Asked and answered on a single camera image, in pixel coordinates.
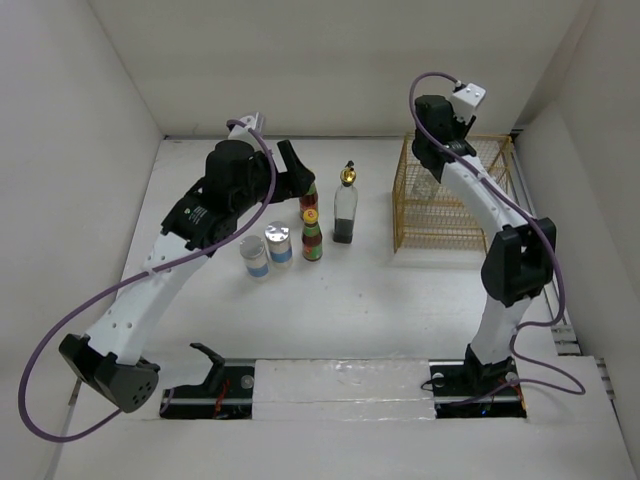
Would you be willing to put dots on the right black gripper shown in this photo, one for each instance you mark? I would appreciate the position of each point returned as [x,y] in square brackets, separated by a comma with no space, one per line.
[463,129]

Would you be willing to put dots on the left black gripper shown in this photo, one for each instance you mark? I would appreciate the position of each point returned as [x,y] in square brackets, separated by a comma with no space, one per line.
[295,181]

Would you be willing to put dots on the red sauce bottle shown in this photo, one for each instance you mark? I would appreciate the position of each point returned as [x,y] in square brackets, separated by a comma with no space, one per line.
[311,236]
[309,200]

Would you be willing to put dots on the dark oil glass bottle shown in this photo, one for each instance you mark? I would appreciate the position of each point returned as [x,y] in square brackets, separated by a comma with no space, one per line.
[345,205]

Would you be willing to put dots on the blue-label salt jar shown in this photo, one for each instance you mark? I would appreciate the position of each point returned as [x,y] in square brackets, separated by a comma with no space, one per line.
[253,252]
[277,236]

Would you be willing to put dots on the clear glass bottle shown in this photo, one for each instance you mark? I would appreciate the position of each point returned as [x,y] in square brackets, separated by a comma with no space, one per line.
[424,188]

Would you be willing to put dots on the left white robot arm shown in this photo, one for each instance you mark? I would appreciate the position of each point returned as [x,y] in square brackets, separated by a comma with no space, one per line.
[108,356]

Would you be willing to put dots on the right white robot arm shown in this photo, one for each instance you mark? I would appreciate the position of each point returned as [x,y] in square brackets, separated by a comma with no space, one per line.
[517,265]

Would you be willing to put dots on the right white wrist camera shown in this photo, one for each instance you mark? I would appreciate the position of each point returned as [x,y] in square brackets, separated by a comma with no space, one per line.
[465,100]

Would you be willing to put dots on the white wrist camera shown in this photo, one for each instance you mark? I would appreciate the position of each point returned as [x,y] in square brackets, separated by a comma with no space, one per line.
[465,100]
[239,129]

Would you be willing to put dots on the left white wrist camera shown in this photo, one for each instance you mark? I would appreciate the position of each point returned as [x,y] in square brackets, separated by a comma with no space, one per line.
[239,129]

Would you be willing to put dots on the yellow wire basket rack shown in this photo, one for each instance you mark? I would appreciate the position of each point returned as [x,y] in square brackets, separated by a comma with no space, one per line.
[443,224]

